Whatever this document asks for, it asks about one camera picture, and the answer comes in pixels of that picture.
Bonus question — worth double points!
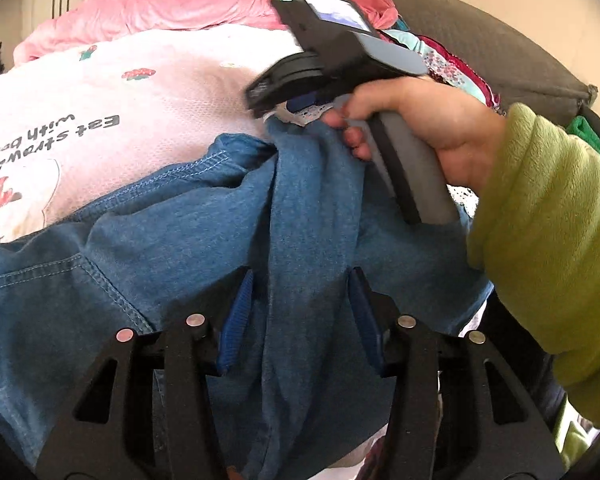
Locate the green cloth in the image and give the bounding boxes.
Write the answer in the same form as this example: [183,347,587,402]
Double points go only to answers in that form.
[566,115,600,177]

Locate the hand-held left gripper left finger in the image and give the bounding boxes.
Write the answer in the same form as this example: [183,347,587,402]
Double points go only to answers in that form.
[35,266,256,480]

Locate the person's right hand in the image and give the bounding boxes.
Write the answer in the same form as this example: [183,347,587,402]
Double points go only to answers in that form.
[321,76,507,189]

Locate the pile of colourful clothes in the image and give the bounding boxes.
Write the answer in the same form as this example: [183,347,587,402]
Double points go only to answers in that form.
[350,0,507,113]

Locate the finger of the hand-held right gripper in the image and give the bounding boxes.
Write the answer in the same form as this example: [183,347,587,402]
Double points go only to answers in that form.
[244,51,353,122]

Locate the grey padded headboard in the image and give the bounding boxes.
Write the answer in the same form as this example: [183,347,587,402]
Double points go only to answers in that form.
[330,0,600,128]

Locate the pink quilt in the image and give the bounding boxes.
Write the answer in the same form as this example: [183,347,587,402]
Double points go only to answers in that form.
[12,0,292,63]

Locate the blue denim pants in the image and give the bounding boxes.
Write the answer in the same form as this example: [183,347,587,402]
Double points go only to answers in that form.
[0,102,496,472]

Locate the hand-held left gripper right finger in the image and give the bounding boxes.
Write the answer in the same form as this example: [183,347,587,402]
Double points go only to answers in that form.
[347,266,567,480]

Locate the pink strawberry printed blanket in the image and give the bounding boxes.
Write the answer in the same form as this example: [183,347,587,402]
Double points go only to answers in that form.
[0,25,308,246]

